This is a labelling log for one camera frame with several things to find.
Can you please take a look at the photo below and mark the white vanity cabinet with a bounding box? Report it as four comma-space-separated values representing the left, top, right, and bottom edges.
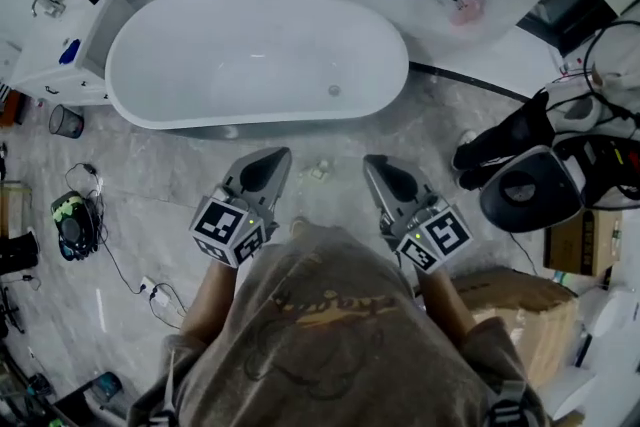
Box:
9, 0, 136, 107

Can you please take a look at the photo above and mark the thin black device cable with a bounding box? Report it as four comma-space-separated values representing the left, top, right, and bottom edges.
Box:
64, 162, 146, 296

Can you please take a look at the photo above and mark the pink bottle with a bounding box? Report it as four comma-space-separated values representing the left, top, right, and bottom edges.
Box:
449, 0, 487, 27

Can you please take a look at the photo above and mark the white round device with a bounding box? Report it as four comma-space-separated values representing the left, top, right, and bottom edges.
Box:
582, 287, 640, 346

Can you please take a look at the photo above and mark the teal and black cup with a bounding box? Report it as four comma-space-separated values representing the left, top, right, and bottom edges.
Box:
87, 370, 124, 404

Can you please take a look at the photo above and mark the long black floor cable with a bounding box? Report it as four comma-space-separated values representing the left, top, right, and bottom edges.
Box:
507, 232, 541, 276

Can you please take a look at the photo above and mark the large taped cardboard box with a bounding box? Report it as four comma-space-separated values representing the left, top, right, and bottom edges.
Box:
447, 266, 581, 389

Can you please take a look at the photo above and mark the black and green device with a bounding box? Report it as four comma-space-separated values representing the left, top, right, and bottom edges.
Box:
49, 189, 99, 262

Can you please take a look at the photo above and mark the person's left forearm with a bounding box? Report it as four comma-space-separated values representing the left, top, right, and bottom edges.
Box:
178, 257, 246, 346

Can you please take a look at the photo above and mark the person's shoe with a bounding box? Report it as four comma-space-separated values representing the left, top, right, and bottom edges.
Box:
457, 167, 496, 192
289, 216, 314, 239
451, 129, 481, 172

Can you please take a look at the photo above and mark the small pale green holder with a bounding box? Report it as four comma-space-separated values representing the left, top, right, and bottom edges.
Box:
299, 157, 335, 182

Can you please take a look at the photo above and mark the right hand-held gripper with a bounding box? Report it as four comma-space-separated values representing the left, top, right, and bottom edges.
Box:
363, 153, 474, 275

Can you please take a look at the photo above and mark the chrome faucet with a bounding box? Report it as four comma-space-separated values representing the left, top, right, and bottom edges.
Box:
30, 0, 67, 20

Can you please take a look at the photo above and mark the black mesh waste bin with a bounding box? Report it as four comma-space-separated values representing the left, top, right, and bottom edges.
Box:
48, 103, 85, 140

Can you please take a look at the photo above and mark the person's brown printed shirt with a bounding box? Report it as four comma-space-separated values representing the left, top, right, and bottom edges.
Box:
127, 222, 551, 427

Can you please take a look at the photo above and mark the cardboard box with black print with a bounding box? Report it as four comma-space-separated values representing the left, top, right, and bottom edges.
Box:
542, 208, 625, 278

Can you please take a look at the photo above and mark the person's left shoe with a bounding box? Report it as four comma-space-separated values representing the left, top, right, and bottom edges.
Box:
289, 216, 314, 239

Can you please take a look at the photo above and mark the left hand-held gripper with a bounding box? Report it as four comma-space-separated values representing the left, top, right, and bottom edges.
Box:
188, 146, 293, 269

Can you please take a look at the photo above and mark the white power strip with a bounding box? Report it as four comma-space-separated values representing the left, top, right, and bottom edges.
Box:
137, 275, 174, 306

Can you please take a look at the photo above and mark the small blue object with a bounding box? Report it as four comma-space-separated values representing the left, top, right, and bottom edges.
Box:
58, 38, 82, 66

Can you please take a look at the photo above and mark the person's right forearm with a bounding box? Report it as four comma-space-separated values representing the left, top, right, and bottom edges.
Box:
413, 267, 476, 346

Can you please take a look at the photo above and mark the white bathtub with green outside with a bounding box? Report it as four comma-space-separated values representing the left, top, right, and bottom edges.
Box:
103, 0, 412, 140

